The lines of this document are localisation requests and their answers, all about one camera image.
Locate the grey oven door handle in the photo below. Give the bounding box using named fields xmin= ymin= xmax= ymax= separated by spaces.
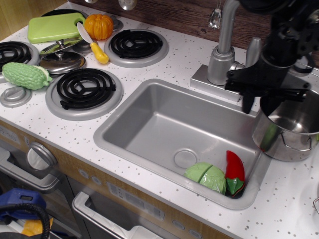
xmin=0 ymin=147 xmax=60 ymax=194

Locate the front right stove burner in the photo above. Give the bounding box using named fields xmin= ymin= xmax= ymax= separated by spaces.
xmin=45 ymin=68 xmax=123 ymax=121

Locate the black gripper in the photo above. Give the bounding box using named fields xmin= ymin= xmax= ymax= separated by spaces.
xmin=225 ymin=55 xmax=311 ymax=117

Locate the grey stove knob back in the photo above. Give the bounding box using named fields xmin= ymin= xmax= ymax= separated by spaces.
xmin=110 ymin=15 xmax=124 ymax=32

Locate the red toy chili pepper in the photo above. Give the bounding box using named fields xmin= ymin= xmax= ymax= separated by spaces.
xmin=225 ymin=150 xmax=245 ymax=197

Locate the grey stove knob front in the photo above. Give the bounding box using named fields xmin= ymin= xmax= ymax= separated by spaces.
xmin=0 ymin=86 xmax=32 ymax=108

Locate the silver oven dial knob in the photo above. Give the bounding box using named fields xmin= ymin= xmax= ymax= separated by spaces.
xmin=26 ymin=141 xmax=57 ymax=171

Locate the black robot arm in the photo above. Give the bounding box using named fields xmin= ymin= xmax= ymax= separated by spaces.
xmin=225 ymin=0 xmax=319 ymax=115

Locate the hanging silver spoon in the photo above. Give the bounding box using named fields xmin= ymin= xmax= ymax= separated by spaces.
xmin=118 ymin=0 xmax=137 ymax=11

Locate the grey toy sink basin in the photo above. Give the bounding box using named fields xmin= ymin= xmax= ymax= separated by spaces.
xmin=94 ymin=79 xmax=270 ymax=210

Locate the yellow handled toy knife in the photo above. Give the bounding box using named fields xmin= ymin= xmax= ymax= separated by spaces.
xmin=76 ymin=22 xmax=109 ymax=64

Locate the left stove burner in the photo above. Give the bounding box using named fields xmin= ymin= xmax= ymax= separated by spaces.
xmin=0 ymin=41 xmax=40 ymax=73

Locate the blue plastic object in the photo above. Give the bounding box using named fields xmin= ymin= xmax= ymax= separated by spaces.
xmin=0 ymin=188 xmax=47 ymax=221

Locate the hanging clear utensil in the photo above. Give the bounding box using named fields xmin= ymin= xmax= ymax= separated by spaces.
xmin=208 ymin=0 xmax=222 ymax=30

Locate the green toy cabbage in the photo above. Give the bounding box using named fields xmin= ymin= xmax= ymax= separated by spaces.
xmin=183 ymin=162 xmax=226 ymax=195

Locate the green cutting board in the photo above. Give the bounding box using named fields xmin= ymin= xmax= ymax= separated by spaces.
xmin=27 ymin=12 xmax=86 ymax=43

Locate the large steel pot lid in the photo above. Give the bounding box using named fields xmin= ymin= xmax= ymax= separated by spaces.
xmin=39 ymin=51 xmax=86 ymax=74

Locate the green toy bitter gourd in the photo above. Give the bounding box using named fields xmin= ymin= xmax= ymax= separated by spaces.
xmin=2 ymin=62 xmax=52 ymax=90

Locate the back right stove burner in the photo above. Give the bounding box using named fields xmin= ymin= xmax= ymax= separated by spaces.
xmin=104 ymin=29 xmax=169 ymax=68

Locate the grey stove knob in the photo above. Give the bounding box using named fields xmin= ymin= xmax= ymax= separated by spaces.
xmin=0 ymin=86 xmax=32 ymax=108
xmin=110 ymin=15 xmax=124 ymax=32

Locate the stove burner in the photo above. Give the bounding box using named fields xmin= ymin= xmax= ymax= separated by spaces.
xmin=0 ymin=41 xmax=40 ymax=73
xmin=104 ymin=29 xmax=169 ymax=68
xmin=45 ymin=68 xmax=123 ymax=121

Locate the silver toy faucet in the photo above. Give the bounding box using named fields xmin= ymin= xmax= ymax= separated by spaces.
xmin=190 ymin=0 xmax=262 ymax=102

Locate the yellow cloth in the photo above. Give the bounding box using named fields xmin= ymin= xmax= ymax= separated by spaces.
xmin=21 ymin=220 xmax=43 ymax=237

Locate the orange toy pumpkin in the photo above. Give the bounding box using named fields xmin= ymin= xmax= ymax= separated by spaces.
xmin=84 ymin=14 xmax=114 ymax=40

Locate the stainless steel pot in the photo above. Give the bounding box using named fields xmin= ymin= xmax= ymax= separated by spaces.
xmin=252 ymin=90 xmax=319 ymax=162

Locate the small steel pot lid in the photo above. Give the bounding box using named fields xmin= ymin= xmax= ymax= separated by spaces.
xmin=39 ymin=37 xmax=83 ymax=55

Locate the black cable hose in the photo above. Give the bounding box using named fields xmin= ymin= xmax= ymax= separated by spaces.
xmin=0 ymin=203 xmax=51 ymax=239

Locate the silver dishwasher door handle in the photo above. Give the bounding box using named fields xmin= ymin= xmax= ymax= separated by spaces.
xmin=72 ymin=191 xmax=161 ymax=239

